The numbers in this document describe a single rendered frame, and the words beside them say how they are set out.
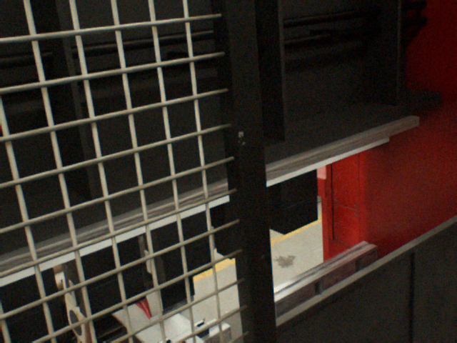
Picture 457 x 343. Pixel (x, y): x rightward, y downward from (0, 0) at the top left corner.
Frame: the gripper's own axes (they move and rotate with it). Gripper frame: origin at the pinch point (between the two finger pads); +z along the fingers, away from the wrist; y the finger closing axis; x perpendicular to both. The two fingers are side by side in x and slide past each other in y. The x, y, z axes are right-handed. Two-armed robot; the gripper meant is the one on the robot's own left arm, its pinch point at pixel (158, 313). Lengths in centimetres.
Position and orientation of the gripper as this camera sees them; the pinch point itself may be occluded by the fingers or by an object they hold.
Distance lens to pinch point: 153.3
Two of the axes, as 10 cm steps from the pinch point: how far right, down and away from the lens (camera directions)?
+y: 7.8, -2.5, 5.7
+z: 3.8, 9.2, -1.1
